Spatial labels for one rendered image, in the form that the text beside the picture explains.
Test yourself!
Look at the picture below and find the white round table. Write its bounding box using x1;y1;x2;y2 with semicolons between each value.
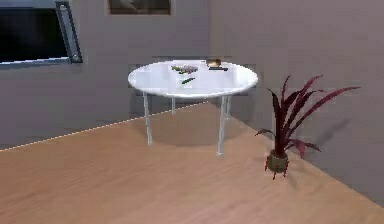
127;59;259;158

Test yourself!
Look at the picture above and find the dark red house plant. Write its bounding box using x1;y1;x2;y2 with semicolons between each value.
255;74;362;181

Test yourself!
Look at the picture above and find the grey framed window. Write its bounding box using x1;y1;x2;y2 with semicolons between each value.
0;0;84;67

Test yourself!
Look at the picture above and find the brown framed wall picture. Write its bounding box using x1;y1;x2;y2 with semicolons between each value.
107;0;173;16

